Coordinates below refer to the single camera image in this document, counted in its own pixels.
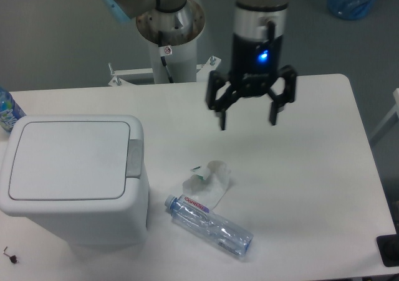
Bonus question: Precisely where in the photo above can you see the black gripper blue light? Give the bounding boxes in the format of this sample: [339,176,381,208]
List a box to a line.
[204,31,298,131]

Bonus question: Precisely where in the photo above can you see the white push-lid trash can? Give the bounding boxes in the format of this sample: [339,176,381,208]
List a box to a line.
[1,115,150,245]

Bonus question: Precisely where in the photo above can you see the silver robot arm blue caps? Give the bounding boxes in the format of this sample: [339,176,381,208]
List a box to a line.
[104,0,297,129]

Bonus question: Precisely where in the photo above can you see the crumpled clear plastic wrapper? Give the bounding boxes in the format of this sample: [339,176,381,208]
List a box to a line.
[182,160,231,211]

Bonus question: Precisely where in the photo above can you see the crushed clear plastic water bottle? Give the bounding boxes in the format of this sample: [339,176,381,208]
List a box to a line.
[165,195,254,257]

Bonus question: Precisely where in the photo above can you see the black table-edge clamp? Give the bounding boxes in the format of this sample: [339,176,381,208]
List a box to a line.
[376,234,398,267]

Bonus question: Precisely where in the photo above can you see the blue labelled drink bottle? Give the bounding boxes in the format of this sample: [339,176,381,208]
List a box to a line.
[1,87,26,133]

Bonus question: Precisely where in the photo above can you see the small black metal key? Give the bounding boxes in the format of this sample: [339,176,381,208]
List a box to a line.
[2,246,19,264]

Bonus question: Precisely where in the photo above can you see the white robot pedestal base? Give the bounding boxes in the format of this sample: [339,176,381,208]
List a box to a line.
[108,0,222,86]

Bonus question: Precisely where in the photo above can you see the black pedestal cable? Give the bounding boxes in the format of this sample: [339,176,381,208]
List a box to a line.
[157,30,174,84]

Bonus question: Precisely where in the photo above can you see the white furniture frame at right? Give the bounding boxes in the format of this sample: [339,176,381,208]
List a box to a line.
[369,88,398,147]

